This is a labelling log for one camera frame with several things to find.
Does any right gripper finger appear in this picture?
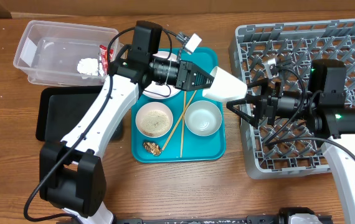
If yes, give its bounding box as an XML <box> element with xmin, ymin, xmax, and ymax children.
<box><xmin>226</xmin><ymin>95</ymin><xmax>262</xmax><ymax>128</ymax></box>
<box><xmin>247</xmin><ymin>78</ymin><xmax>269</xmax><ymax>93</ymax></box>

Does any white cup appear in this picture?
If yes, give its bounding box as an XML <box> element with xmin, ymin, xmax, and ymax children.
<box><xmin>202</xmin><ymin>66</ymin><xmax>247</xmax><ymax>103</ymax></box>

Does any grey-green bowl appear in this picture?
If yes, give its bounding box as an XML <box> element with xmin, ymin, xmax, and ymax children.
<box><xmin>184</xmin><ymin>100</ymin><xmax>222</xmax><ymax>136</ymax></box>

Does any small white rice bowl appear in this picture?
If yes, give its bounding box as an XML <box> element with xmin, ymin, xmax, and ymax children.
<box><xmin>135</xmin><ymin>101</ymin><xmax>174</xmax><ymax>138</ymax></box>

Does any red snack wrapper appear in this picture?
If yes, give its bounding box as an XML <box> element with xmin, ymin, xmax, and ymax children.
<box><xmin>98</xmin><ymin>45</ymin><xmax>113</xmax><ymax>77</ymax></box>

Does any white napkin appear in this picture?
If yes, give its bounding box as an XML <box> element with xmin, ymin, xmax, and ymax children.
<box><xmin>77</xmin><ymin>58</ymin><xmax>99</xmax><ymax>76</ymax></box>

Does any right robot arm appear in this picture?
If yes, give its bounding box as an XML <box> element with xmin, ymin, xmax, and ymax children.
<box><xmin>227</xmin><ymin>59</ymin><xmax>355</xmax><ymax>223</ymax></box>

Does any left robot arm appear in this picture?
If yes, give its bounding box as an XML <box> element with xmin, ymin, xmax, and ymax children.
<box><xmin>33</xmin><ymin>21</ymin><xmax>213</xmax><ymax>223</ymax></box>

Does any grey dishwasher rack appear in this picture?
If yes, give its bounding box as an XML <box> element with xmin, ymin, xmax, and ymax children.
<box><xmin>229</xmin><ymin>19</ymin><xmax>355</xmax><ymax>179</ymax></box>

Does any large white plate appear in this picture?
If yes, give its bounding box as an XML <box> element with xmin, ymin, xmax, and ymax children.
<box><xmin>143</xmin><ymin>51</ymin><xmax>180</xmax><ymax>100</ymax></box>

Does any teal serving tray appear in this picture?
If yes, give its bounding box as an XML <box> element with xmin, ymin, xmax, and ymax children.
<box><xmin>131</xmin><ymin>47</ymin><xmax>227</xmax><ymax>164</ymax></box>

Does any gold foil wrapper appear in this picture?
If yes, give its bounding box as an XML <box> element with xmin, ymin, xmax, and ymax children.
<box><xmin>143</xmin><ymin>142</ymin><xmax>162</xmax><ymax>156</ymax></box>

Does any black plastic tray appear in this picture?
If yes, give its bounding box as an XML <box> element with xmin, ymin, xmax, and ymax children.
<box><xmin>35</xmin><ymin>85</ymin><xmax>124</xmax><ymax>142</ymax></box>

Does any clear plastic bin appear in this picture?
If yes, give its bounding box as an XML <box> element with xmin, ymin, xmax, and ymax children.
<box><xmin>13</xmin><ymin>21</ymin><xmax>118</xmax><ymax>86</ymax></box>

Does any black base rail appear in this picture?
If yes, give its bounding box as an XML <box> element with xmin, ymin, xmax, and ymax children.
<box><xmin>113</xmin><ymin>207</ymin><xmax>333</xmax><ymax>224</ymax></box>

